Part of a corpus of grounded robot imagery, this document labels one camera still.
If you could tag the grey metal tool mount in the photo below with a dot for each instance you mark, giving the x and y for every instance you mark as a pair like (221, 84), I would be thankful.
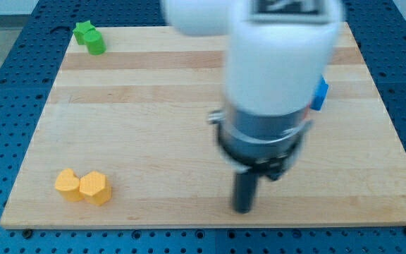
(262, 144)

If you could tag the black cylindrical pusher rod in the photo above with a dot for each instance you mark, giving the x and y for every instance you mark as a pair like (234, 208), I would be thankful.
(244, 189)

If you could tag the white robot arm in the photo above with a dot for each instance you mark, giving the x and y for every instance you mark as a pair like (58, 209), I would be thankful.
(274, 62)

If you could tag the yellow hexagon block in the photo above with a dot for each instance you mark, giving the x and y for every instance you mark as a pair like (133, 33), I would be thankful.
(95, 188)

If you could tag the yellow heart block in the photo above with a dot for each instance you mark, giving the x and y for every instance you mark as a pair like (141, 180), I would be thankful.
(68, 185)

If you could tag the blue block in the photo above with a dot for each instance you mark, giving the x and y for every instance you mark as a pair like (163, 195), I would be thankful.
(320, 95)

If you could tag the wooden board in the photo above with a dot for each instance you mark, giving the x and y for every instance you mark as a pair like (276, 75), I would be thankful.
(138, 114)

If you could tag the green cylinder block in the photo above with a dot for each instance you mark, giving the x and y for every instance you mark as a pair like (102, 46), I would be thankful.
(94, 42)

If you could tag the green star block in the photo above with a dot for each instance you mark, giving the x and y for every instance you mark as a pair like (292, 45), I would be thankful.
(80, 29)

